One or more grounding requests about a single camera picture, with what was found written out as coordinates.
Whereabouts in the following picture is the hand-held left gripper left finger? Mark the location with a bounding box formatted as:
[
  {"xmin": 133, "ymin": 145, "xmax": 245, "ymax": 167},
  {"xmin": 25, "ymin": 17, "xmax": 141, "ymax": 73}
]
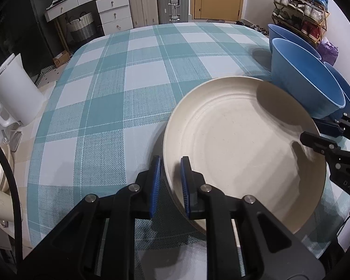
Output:
[{"xmin": 17, "ymin": 155, "xmax": 164, "ymax": 280}]

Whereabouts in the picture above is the teal checked tablecloth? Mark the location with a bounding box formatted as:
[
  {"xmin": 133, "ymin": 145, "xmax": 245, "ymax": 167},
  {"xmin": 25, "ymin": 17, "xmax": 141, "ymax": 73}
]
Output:
[{"xmin": 26, "ymin": 22, "xmax": 350, "ymax": 259}]

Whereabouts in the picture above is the black cable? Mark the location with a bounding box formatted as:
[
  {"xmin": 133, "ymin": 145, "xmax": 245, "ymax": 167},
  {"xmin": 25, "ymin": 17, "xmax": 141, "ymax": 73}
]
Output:
[{"xmin": 0, "ymin": 130, "xmax": 24, "ymax": 264}]

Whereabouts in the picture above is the white electric kettle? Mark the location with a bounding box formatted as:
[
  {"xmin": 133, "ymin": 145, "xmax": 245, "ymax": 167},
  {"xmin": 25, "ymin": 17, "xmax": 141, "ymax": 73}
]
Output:
[{"xmin": 0, "ymin": 53, "xmax": 45, "ymax": 127}]

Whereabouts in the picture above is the beige suitcase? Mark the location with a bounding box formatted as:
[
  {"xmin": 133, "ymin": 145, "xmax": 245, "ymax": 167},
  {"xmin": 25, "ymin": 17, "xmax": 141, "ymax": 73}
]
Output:
[{"xmin": 125, "ymin": 0, "xmax": 159, "ymax": 27}]

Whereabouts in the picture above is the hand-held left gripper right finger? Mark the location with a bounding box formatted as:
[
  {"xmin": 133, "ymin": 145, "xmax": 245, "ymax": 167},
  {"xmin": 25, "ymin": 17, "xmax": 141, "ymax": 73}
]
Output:
[{"xmin": 180, "ymin": 156, "xmax": 324, "ymax": 280}]

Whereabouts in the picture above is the woven laundry basket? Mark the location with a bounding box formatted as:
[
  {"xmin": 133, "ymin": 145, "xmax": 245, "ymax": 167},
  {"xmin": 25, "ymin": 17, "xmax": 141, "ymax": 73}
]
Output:
[{"xmin": 66, "ymin": 12, "xmax": 97, "ymax": 43}]

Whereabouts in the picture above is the blue bowl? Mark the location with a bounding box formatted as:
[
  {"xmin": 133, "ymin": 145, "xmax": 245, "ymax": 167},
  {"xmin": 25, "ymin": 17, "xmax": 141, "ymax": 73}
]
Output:
[
  {"xmin": 323, "ymin": 61, "xmax": 350, "ymax": 117},
  {"xmin": 267, "ymin": 23, "xmax": 322, "ymax": 60},
  {"xmin": 271, "ymin": 38, "xmax": 346, "ymax": 120}
]

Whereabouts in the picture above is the purple plastic bag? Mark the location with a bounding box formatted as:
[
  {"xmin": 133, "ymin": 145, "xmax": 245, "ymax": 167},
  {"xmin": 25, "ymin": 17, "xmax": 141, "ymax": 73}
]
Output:
[{"xmin": 318, "ymin": 39, "xmax": 339, "ymax": 66}]

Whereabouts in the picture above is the cream plate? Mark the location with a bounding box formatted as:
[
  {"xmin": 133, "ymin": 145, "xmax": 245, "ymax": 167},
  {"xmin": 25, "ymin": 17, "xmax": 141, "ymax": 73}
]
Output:
[{"xmin": 162, "ymin": 76, "xmax": 327, "ymax": 235}]

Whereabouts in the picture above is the cream paper cup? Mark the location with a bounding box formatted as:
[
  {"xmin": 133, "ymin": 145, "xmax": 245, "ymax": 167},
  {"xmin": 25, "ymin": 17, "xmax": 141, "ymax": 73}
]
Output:
[{"xmin": 0, "ymin": 185, "xmax": 24, "ymax": 225}]

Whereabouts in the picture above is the shoe rack with shoes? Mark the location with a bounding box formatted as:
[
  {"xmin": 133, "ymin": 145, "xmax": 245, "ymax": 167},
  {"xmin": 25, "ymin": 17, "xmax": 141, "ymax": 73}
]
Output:
[{"xmin": 273, "ymin": 0, "xmax": 329, "ymax": 40}]

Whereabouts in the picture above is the pile of dark shoes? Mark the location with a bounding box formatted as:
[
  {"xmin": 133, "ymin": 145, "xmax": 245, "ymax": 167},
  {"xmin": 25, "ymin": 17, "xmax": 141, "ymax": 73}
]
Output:
[{"xmin": 235, "ymin": 20, "xmax": 269, "ymax": 32}]

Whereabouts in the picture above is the white dressing table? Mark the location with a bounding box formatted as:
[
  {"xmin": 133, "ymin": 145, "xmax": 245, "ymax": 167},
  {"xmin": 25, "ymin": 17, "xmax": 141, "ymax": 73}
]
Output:
[{"xmin": 44, "ymin": 0, "xmax": 135, "ymax": 54}]

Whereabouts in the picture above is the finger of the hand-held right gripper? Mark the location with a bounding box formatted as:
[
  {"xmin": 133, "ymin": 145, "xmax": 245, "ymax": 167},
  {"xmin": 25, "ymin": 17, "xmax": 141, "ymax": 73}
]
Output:
[
  {"xmin": 313, "ymin": 113, "xmax": 350, "ymax": 146},
  {"xmin": 300, "ymin": 131, "xmax": 350, "ymax": 171}
]

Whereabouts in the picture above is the black refrigerator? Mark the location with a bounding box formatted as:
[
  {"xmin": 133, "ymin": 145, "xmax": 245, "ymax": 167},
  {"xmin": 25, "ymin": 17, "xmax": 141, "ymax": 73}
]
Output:
[{"xmin": 0, "ymin": 0, "xmax": 57, "ymax": 73}]

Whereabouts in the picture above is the small labelled cardboard box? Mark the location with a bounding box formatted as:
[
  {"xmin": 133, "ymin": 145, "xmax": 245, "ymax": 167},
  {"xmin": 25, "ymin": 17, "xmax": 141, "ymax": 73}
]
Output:
[{"xmin": 52, "ymin": 50, "xmax": 72, "ymax": 67}]

